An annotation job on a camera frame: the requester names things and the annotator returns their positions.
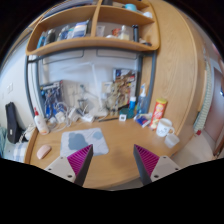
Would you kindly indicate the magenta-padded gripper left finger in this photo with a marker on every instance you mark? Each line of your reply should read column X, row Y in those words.
column 75, row 161

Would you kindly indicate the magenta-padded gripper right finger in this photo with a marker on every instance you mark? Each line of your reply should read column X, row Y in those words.
column 150, row 161

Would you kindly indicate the pink computer mouse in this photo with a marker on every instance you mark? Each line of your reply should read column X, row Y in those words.
column 43, row 151

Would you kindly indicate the grey cloud-print mouse pad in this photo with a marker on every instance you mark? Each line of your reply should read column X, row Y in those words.
column 83, row 140

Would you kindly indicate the translucent plastic cup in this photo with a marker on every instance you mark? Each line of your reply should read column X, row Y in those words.
column 171, row 140

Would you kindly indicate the white mug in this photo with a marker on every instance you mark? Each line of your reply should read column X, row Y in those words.
column 163, row 128

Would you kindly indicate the blue snack packet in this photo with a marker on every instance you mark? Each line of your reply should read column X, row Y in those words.
column 143, row 121

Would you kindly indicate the white power strip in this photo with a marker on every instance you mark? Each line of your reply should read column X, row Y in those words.
column 88, row 118

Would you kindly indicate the small white charger block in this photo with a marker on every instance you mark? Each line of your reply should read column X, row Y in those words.
column 60, row 116

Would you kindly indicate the large white power adapter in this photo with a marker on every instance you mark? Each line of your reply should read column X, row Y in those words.
column 72, row 114

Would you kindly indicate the white red-capped pump bottle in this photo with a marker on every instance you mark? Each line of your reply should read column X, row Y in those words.
column 41, row 126

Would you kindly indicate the small white cube clock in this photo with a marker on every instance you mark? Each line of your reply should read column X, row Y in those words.
column 122, row 117

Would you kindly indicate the black ruler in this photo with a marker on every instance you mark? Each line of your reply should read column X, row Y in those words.
column 108, row 119

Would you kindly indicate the teal round container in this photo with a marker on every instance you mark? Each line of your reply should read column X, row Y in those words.
column 127, row 112

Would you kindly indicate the white desk lamp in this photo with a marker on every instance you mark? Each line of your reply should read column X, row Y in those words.
column 100, row 112

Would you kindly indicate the blue plaid pillow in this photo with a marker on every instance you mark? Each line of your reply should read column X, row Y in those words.
column 20, row 151

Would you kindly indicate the steel cup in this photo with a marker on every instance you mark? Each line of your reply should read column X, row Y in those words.
column 82, row 105

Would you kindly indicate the clear blue spray bottle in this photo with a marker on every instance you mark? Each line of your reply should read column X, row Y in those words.
column 142, row 104

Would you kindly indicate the small blue white-capped bottle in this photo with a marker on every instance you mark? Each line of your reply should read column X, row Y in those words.
column 132, row 104

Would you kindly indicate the blue robot model kit box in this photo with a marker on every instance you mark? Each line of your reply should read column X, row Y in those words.
column 50, row 96

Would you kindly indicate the black bag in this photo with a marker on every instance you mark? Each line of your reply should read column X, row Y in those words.
column 13, row 123

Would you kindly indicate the teal blanket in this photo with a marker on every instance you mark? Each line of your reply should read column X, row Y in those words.
column 2, row 140

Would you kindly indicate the white robot model kit box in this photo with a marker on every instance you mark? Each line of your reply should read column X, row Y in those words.
column 128, row 75

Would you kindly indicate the wooden shelf unit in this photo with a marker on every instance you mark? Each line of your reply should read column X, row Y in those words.
column 110, row 15

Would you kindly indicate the white wall box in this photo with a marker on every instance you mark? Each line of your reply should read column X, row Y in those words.
column 106, row 87

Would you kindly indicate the white wall switch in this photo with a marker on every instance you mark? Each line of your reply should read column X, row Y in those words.
column 10, row 88

